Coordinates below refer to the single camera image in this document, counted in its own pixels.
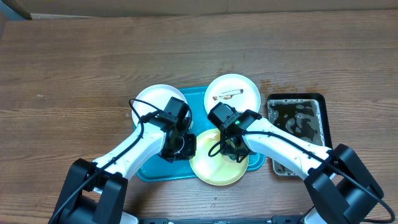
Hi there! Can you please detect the yellow-green plate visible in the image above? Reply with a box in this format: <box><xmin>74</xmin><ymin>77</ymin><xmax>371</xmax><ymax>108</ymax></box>
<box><xmin>189</xmin><ymin>128</ymin><xmax>249</xmax><ymax>186</ymax></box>

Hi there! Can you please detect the white plate with small stain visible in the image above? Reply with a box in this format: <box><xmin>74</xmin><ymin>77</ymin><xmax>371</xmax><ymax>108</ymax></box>
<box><xmin>132</xmin><ymin>84</ymin><xmax>187</xmax><ymax>116</ymax></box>

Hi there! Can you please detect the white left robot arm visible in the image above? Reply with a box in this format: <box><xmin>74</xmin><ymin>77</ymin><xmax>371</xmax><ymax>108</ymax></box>
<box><xmin>49</xmin><ymin>123</ymin><xmax>196</xmax><ymax>223</ymax></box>

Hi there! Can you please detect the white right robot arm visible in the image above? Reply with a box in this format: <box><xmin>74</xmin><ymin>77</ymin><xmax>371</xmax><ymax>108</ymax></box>
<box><xmin>208</xmin><ymin>106</ymin><xmax>384</xmax><ymax>223</ymax></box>

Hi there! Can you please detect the teal plastic tray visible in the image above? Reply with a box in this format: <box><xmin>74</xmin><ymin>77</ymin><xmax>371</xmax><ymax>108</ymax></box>
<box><xmin>136</xmin><ymin>86</ymin><xmax>266</xmax><ymax>182</ymax></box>

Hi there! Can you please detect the black tray of soapy water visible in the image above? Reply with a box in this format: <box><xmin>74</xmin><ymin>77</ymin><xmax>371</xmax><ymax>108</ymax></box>
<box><xmin>266</xmin><ymin>92</ymin><xmax>333</xmax><ymax>177</ymax></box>

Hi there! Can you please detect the white plate with sauce streak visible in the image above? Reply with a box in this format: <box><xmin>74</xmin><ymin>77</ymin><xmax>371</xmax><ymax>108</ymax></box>
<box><xmin>204</xmin><ymin>74</ymin><xmax>261</xmax><ymax>114</ymax></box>

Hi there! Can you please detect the black rail at table edge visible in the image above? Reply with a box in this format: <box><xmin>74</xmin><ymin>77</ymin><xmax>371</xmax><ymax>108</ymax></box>
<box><xmin>139</xmin><ymin>215</ymin><xmax>303</xmax><ymax>224</ymax></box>

